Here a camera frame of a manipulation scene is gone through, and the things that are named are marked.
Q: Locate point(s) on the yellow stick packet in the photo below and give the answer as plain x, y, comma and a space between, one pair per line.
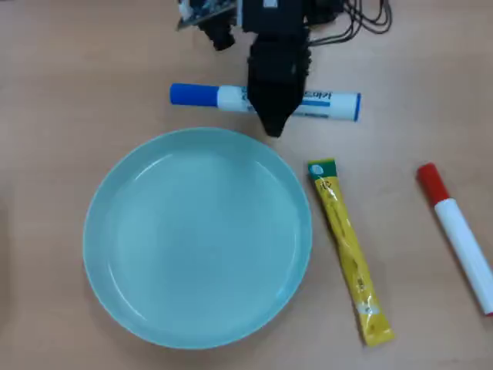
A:
348, 246

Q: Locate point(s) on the red cap whiteboard marker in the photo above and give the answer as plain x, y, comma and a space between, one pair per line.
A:
458, 235

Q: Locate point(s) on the blue cap whiteboard marker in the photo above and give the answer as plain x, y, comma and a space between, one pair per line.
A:
196, 95

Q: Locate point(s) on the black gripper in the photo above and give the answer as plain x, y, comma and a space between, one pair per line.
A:
273, 17

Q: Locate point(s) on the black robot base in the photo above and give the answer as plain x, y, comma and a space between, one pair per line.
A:
325, 9

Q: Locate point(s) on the light blue round plate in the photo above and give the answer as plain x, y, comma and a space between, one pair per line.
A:
196, 239

